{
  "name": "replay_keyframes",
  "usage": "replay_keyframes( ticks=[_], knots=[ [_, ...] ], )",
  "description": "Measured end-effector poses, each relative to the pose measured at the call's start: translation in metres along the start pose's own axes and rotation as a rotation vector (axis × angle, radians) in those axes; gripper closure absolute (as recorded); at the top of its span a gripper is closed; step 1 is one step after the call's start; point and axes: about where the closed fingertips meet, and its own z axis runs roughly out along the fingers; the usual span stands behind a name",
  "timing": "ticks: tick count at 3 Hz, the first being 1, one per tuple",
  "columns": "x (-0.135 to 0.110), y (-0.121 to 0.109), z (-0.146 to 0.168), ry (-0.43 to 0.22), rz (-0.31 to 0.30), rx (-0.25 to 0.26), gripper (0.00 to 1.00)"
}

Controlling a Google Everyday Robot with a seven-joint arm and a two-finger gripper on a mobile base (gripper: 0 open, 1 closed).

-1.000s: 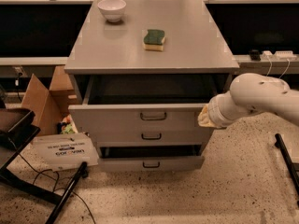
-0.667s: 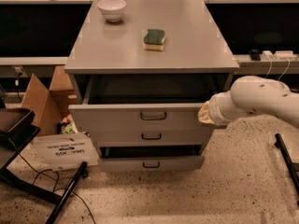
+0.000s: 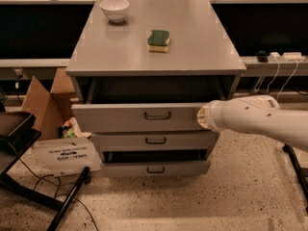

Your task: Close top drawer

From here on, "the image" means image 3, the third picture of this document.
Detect grey top drawer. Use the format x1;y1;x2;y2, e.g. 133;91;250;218
71;103;203;133

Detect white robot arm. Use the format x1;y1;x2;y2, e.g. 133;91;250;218
197;95;308;151

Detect grey drawer cabinet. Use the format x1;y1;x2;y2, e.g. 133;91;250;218
66;0;245;177

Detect black floor cable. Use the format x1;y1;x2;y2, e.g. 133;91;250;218
18;157;100;231

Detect grey drawer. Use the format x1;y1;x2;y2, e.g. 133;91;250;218
101;161;211;178
71;103;203;133
91;130;218;152

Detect grey bottom drawer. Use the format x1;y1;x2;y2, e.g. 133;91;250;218
101;161;211;178

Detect white ceramic bowl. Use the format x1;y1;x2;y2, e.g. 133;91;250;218
99;0;130;23

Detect green and yellow sponge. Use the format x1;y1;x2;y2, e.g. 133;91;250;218
146;30;170;53

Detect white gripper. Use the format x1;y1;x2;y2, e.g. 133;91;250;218
196;101;227;131

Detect black adapter on ledge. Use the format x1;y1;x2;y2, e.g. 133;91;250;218
256;51;269;63

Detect black stand on left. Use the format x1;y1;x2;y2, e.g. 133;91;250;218
0;112;90;231

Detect black top drawer handle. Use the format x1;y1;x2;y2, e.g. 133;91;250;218
143;112;172;120

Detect black bar on right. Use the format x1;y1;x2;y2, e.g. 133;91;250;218
283;144;308;213

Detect white power strip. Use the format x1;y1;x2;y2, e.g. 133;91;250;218
269;52;305;63

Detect grey middle drawer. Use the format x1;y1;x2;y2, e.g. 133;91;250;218
91;130;218;152

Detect colourful items in box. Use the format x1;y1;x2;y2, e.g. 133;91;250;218
59;117;82;139

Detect open cardboard box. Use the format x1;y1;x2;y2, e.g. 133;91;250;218
21;76;102;176

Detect white hanging cable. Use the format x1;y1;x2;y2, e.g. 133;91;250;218
265;60;300;101

